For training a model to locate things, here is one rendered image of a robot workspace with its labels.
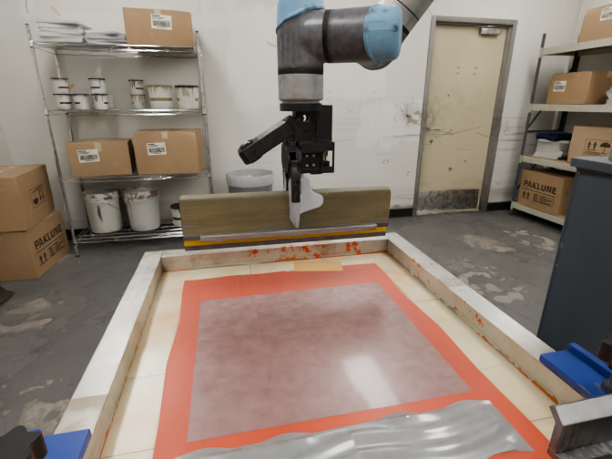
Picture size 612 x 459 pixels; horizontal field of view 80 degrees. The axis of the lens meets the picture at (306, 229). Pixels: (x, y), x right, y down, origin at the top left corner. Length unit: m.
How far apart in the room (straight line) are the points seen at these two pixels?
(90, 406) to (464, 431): 0.40
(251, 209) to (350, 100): 3.49
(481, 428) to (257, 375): 0.27
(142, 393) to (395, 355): 0.34
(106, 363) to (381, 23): 0.58
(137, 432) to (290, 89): 0.50
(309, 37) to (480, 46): 4.30
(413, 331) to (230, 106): 3.44
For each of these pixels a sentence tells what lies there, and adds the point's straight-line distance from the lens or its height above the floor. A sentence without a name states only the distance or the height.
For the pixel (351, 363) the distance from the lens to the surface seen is 0.54.
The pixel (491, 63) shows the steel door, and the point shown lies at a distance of 4.95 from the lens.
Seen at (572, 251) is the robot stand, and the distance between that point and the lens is 0.86.
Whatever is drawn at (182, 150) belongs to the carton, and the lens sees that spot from 3.42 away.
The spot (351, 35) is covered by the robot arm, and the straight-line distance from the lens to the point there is 0.60.
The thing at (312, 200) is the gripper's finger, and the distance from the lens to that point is 0.65.
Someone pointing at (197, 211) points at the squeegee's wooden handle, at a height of 1.12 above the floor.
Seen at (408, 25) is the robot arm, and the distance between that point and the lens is 0.74.
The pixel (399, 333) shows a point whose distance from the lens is 0.61.
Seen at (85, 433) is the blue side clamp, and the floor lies 1.00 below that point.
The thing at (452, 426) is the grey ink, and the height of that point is 0.96.
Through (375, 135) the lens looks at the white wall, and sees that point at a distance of 4.21.
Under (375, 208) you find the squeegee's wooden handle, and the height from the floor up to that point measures 1.11.
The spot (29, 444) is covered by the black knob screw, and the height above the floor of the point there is 1.06.
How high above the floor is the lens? 1.29
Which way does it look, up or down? 19 degrees down
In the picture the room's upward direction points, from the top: straight up
